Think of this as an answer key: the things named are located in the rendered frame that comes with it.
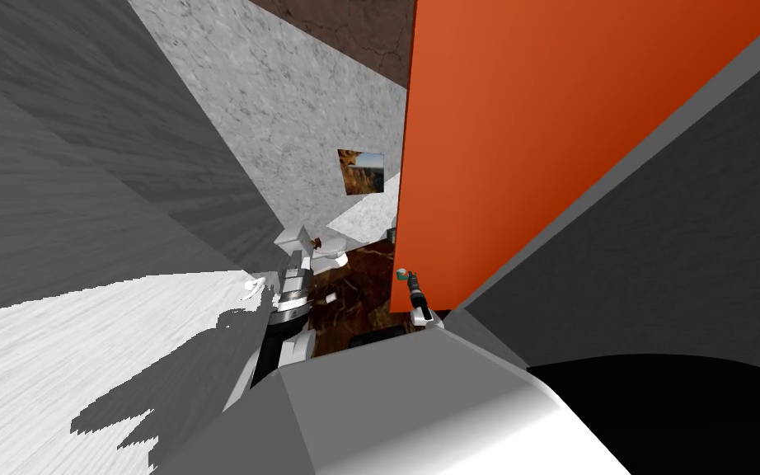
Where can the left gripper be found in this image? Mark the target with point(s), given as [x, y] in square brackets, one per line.
[297, 243]

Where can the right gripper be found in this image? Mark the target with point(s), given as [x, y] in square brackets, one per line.
[413, 284]

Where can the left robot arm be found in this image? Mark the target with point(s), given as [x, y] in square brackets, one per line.
[281, 336]

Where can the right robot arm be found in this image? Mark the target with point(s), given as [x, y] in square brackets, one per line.
[683, 415]

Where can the green and white door knob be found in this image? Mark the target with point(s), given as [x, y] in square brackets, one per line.
[402, 274]

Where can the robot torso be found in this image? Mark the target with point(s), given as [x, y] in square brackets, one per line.
[413, 409]

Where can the orange door leaf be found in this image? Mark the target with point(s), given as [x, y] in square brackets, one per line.
[525, 132]

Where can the landscape picture on wall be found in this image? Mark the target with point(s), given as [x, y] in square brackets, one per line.
[360, 173]

